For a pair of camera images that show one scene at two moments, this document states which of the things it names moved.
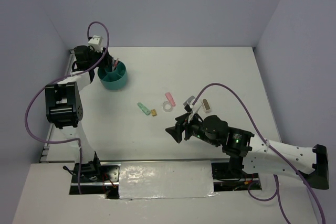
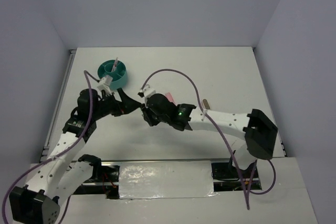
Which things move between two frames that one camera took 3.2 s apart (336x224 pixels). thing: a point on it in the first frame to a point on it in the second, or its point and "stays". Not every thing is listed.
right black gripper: [176, 130] to [148, 116]
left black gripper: [92, 51] to [127, 105]
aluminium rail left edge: [43, 156] stays
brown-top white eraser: [206, 105] stays
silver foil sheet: [140, 180] stays
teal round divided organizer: [114, 80] stays
